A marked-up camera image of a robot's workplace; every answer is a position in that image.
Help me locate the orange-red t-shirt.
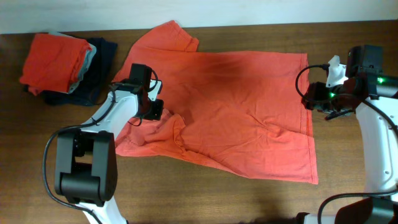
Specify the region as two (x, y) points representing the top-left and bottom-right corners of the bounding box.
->
(114, 21), (318, 184)

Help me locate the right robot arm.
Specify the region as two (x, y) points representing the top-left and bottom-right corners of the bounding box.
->
(295, 45), (397, 224)

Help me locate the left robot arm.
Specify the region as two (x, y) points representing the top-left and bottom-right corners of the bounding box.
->
(54, 63), (164, 223)

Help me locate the folded dark navy garment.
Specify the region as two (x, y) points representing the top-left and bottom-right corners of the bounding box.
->
(33, 38), (118, 106)

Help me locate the folded grey shirt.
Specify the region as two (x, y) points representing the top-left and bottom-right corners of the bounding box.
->
(44, 34), (93, 93)

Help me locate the folded red-orange shirt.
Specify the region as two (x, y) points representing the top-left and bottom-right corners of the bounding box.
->
(19, 34), (96, 95)

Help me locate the left black cable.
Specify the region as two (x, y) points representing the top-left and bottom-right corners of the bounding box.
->
(42, 68), (159, 224)

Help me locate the black cable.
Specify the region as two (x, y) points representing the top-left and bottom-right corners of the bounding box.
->
(42, 68), (159, 224)
(294, 63), (398, 224)

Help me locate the right black cable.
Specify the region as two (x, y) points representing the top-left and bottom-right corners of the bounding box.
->
(294, 63), (398, 224)

